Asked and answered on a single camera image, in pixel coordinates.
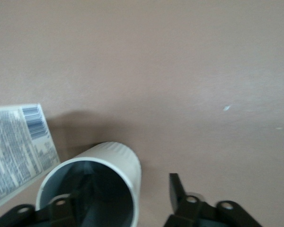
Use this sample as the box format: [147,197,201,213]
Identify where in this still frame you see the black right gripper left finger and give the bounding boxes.
[0,174,97,227]

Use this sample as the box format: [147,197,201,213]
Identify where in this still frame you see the white cup with grey inside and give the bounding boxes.
[35,141,142,227]

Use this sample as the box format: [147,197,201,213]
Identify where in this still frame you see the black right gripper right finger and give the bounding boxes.
[164,173,264,227]

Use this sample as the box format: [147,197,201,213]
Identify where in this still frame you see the white milk carton with barcode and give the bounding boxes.
[0,103,62,211]

